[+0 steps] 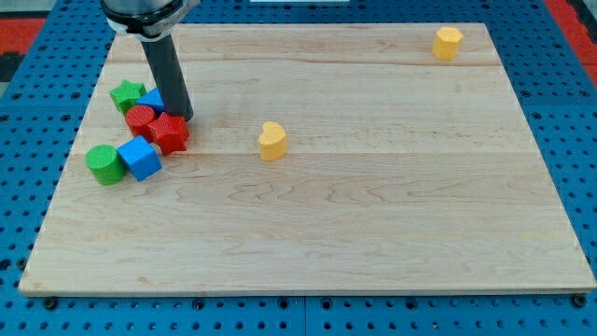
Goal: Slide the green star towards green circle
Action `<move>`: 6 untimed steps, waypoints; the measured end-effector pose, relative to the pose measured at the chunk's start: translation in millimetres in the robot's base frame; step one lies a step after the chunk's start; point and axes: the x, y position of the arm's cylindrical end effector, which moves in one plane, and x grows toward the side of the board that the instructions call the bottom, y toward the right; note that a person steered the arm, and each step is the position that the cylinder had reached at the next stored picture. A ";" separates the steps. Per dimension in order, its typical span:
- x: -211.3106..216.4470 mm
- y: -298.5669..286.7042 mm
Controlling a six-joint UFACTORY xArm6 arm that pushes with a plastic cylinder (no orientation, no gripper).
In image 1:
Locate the yellow hexagon block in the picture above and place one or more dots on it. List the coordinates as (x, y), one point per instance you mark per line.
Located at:
(447, 42)

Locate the green cylinder block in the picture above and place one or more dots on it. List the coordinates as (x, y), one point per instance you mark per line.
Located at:
(105, 164)

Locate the blue cube block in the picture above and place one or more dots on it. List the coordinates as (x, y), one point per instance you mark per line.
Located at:
(140, 158)

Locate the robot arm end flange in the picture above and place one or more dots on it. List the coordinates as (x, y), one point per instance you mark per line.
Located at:
(148, 20)

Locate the green star block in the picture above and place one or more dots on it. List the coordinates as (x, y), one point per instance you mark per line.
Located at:
(125, 95)

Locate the blue triangle block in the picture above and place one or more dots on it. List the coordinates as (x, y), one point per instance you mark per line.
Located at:
(153, 99)

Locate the red star block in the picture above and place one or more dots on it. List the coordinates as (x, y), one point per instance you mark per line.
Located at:
(170, 133)

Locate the yellow heart block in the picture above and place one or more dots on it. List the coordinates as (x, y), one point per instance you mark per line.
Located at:
(272, 141)

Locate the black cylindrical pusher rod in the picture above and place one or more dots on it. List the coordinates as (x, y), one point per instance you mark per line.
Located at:
(165, 67)

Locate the wooden board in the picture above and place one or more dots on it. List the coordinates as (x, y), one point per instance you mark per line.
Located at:
(403, 175)

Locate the red cylinder block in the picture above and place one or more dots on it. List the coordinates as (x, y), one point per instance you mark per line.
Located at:
(138, 118)

